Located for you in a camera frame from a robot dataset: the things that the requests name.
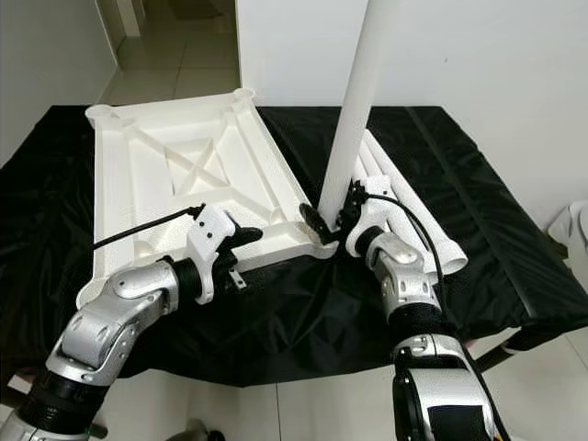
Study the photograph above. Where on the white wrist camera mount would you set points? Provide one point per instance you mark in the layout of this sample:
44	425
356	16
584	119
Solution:
209	234
377	213

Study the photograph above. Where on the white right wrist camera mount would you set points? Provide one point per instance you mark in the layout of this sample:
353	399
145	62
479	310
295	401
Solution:
377	213

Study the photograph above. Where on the grey robot foot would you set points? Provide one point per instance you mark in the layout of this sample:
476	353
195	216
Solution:
204	432

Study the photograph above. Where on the white plastic table top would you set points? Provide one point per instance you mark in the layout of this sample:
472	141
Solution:
138	193

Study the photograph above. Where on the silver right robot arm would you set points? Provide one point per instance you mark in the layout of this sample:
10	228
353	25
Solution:
409	276

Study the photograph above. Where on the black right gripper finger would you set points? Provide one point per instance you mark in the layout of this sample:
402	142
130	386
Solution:
316	223

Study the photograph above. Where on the white plastic table leg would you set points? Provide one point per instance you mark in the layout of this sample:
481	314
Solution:
384	175
446	248
367	179
358	101

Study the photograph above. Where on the black table cloth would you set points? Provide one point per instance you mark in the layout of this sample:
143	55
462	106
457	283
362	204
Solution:
294	303

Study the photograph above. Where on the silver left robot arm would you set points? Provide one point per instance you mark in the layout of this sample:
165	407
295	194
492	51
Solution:
110	322

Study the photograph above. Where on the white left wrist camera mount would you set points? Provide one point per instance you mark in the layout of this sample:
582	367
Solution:
209	234

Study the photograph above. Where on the white plastic chair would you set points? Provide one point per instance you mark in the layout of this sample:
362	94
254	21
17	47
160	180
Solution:
571	230

